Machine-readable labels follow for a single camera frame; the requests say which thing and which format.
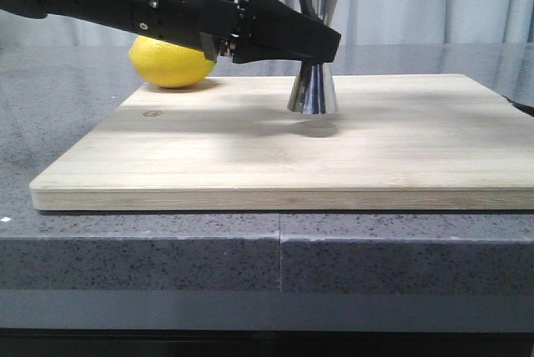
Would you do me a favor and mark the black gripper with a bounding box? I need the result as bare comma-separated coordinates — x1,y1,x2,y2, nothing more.
145,0,341,64

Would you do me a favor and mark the grey curtain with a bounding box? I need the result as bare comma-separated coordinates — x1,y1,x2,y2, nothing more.
1,0,533,47

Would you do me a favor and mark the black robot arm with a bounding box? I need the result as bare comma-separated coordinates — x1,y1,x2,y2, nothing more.
1,0,340,64

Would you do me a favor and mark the wooden cutting board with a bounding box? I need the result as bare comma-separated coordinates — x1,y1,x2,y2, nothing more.
30,74,533,211

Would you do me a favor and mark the yellow lemon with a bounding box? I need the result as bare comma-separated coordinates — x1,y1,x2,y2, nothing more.
128,36,215,88

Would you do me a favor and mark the silver double jigger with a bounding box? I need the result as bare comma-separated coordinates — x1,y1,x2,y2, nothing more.
288,0,339,114

